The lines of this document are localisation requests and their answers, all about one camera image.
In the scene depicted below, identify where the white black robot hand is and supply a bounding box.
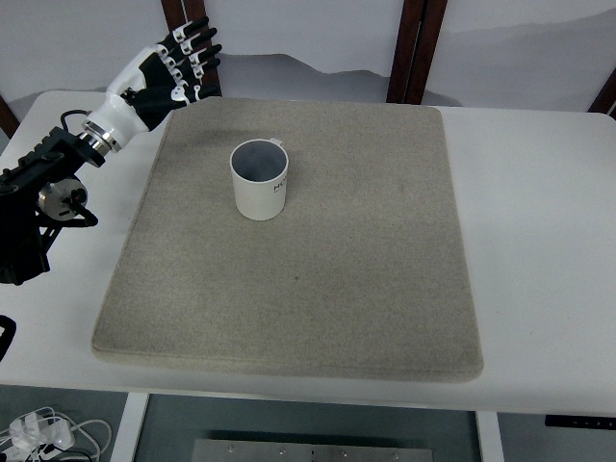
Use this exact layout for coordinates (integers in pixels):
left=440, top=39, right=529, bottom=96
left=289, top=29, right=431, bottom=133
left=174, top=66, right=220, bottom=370
left=84, top=15, right=221, bottom=150

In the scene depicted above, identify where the white cup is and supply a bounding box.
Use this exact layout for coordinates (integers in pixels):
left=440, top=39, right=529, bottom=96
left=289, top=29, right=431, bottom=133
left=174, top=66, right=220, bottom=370
left=229, top=139, right=289, bottom=221

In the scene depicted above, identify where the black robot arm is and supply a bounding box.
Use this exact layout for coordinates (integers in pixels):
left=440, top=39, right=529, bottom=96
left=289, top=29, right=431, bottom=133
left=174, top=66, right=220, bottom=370
left=1, top=120, right=120, bottom=286

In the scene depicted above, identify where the beige felt mat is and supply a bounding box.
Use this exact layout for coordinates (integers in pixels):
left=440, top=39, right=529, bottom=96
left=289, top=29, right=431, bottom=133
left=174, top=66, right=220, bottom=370
left=92, top=98, right=483, bottom=382

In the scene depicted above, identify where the black control panel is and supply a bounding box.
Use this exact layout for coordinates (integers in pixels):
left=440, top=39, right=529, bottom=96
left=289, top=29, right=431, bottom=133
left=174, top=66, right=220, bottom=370
left=545, top=415, right=616, bottom=430

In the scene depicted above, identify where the dark wooden frame left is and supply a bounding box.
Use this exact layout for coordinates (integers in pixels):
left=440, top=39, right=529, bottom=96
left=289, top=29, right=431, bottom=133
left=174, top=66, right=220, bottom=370
left=161, top=0, right=221, bottom=96

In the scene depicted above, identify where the dark wooden frame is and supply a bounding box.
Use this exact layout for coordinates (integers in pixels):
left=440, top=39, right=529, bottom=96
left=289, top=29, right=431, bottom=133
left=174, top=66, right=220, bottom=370
left=386, top=0, right=448, bottom=105
left=161, top=0, right=221, bottom=96

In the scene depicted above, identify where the dark wooden post far left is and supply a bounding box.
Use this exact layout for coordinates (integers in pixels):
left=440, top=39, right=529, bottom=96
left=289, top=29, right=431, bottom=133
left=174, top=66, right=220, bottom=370
left=0, top=96, right=20, bottom=139

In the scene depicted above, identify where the dark wooden post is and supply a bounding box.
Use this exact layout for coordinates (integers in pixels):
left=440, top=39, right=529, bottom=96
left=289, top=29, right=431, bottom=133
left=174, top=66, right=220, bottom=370
left=587, top=69, right=616, bottom=118
left=0, top=96, right=20, bottom=139

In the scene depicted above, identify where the dark wooden frame right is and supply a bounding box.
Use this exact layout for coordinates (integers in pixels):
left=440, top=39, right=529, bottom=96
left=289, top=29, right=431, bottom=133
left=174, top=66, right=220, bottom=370
left=386, top=0, right=448, bottom=105

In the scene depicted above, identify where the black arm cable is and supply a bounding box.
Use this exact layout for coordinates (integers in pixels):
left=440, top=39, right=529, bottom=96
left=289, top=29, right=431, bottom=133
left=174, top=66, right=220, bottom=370
left=0, top=315, right=18, bottom=362

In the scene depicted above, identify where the grey metal base plate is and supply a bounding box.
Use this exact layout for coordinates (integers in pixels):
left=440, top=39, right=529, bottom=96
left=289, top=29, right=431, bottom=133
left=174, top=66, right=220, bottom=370
left=192, top=439, right=434, bottom=462

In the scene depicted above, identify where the white power adapter with cables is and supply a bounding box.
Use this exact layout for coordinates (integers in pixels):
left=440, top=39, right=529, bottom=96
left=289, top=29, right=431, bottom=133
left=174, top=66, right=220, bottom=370
left=1, top=406, right=114, bottom=461

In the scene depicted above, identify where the dark wooden post far right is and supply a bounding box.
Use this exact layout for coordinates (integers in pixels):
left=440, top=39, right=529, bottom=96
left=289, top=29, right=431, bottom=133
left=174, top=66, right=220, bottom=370
left=587, top=69, right=616, bottom=118

